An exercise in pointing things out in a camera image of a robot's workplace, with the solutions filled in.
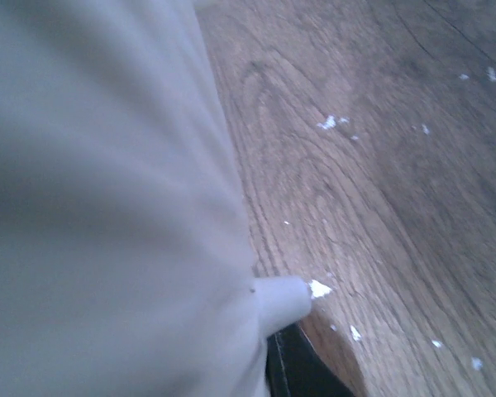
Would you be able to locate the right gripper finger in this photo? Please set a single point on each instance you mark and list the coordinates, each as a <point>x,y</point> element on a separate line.
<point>294,369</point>

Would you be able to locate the orange woven-pattern plate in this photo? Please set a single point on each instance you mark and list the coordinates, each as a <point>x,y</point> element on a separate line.
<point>125,257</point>

